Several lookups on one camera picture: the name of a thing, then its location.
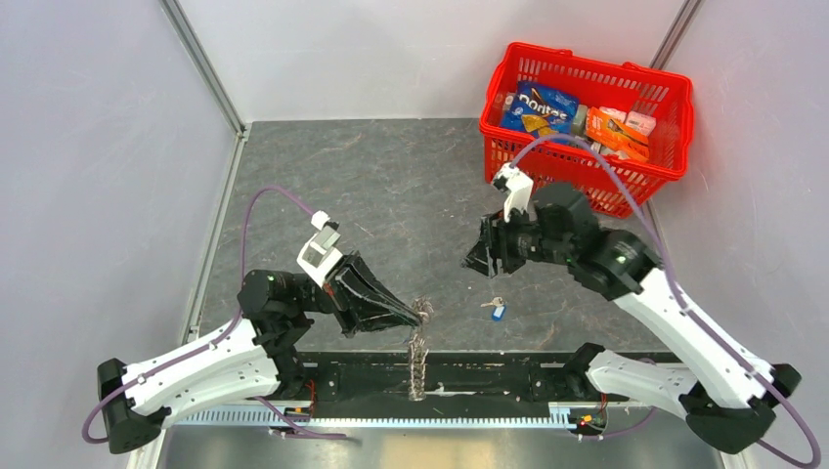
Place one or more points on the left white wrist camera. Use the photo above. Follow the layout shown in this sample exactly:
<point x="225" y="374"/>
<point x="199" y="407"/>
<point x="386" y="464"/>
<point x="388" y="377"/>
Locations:
<point x="319" y="255"/>

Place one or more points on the orange snack box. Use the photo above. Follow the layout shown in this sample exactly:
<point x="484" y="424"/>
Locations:
<point x="612" y="133"/>

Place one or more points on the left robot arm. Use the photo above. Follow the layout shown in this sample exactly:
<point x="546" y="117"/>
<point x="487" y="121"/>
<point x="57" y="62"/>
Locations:
<point x="251" y="356"/>

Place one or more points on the pink small box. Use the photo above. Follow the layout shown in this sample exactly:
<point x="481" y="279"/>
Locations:
<point x="642" y="123"/>

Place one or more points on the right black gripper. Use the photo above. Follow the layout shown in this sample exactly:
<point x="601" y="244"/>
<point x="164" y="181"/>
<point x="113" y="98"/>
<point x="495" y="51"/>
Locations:
<point x="495" y="242"/>

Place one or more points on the round keyring disc with keys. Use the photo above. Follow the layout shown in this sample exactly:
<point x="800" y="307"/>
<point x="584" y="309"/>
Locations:
<point x="418" y="351"/>

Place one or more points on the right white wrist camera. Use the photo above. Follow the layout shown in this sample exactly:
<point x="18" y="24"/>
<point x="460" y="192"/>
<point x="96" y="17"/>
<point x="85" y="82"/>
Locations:
<point x="517" y="188"/>

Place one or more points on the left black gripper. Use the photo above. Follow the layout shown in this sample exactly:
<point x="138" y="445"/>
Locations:
<point x="352" y="288"/>

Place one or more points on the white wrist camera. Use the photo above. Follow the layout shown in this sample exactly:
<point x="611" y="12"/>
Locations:
<point x="319" y="255"/>
<point x="517" y="188"/>

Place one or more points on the red plastic shopping basket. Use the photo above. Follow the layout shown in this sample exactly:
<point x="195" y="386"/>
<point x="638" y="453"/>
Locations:
<point x="615" y="89"/>

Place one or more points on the blue-headed key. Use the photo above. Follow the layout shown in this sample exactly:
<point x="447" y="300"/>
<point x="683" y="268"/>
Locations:
<point x="497" y="306"/>

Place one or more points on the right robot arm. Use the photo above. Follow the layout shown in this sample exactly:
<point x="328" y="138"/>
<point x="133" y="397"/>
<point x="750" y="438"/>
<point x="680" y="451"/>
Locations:
<point x="725" y="394"/>

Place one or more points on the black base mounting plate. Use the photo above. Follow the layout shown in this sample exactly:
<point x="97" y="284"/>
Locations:
<point x="375" y="385"/>

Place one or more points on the blue Doritos bag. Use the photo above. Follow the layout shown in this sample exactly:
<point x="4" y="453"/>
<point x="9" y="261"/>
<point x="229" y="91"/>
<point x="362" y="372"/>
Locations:
<point x="540" y="110"/>

